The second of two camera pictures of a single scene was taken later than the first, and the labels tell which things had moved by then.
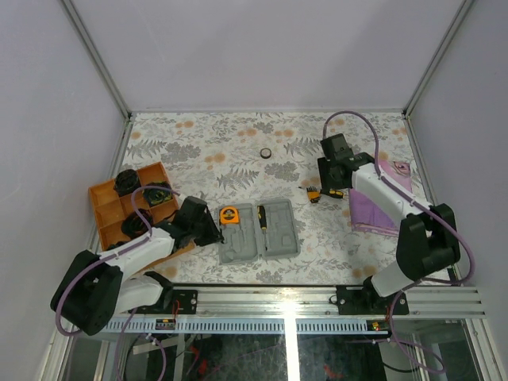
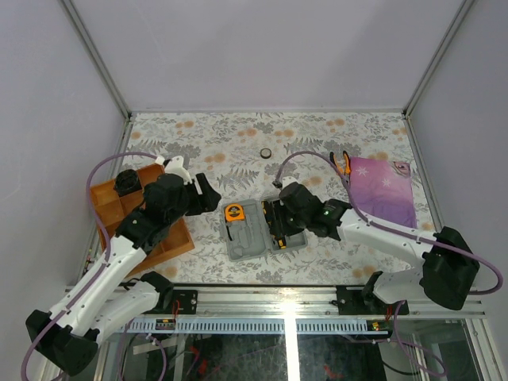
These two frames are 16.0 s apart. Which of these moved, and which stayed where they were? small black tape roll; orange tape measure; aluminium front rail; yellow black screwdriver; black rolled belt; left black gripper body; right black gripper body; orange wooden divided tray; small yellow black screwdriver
Moved: right black gripper body; left black gripper body; yellow black screwdriver; small yellow black screwdriver; orange tape measure
Stayed: orange wooden divided tray; small black tape roll; black rolled belt; aluminium front rail
